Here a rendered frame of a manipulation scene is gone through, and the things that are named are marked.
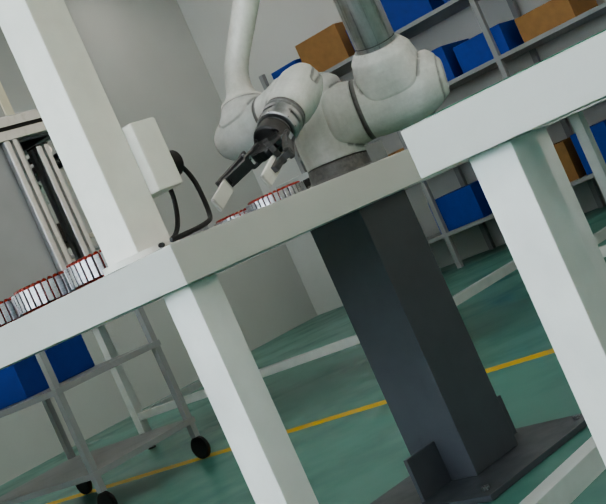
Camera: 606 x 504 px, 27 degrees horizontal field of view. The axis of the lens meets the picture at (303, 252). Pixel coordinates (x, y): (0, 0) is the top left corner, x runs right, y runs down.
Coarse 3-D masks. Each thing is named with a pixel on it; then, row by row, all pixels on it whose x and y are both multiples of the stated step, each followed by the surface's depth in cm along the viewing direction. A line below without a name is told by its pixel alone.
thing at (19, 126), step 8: (24, 112) 232; (32, 112) 233; (0, 120) 227; (8, 120) 228; (16, 120) 230; (24, 120) 231; (32, 120) 232; (40, 120) 234; (0, 128) 227; (8, 128) 228; (16, 128) 229; (24, 128) 230; (32, 128) 232; (40, 128) 233; (0, 136) 226; (8, 136) 227; (16, 136) 229; (24, 136) 230; (32, 136) 234; (40, 136) 237; (48, 136) 241; (24, 144) 245; (32, 144) 244; (24, 152) 248
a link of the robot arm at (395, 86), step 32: (352, 0) 287; (352, 32) 292; (384, 32) 291; (352, 64) 297; (384, 64) 290; (416, 64) 293; (352, 96) 297; (384, 96) 293; (416, 96) 293; (384, 128) 298
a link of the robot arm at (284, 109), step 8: (272, 104) 259; (280, 104) 258; (288, 104) 259; (296, 104) 260; (264, 112) 259; (272, 112) 257; (280, 112) 257; (288, 112) 257; (296, 112) 259; (288, 120) 257; (296, 120) 258; (304, 120) 262; (296, 128) 258; (296, 136) 259
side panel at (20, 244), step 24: (0, 144) 227; (0, 168) 225; (24, 168) 228; (0, 192) 224; (24, 192) 227; (0, 216) 222; (24, 216) 226; (48, 216) 228; (0, 240) 221; (24, 240) 224; (48, 240) 226; (0, 264) 219; (24, 264) 223; (48, 264) 226; (0, 288) 218
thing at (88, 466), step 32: (64, 352) 548; (128, 352) 538; (160, 352) 534; (0, 384) 536; (32, 384) 531; (64, 384) 495; (0, 416) 516; (64, 416) 492; (192, 416) 535; (64, 448) 590; (128, 448) 522; (192, 448) 537; (32, 480) 568; (64, 480) 509; (96, 480) 491
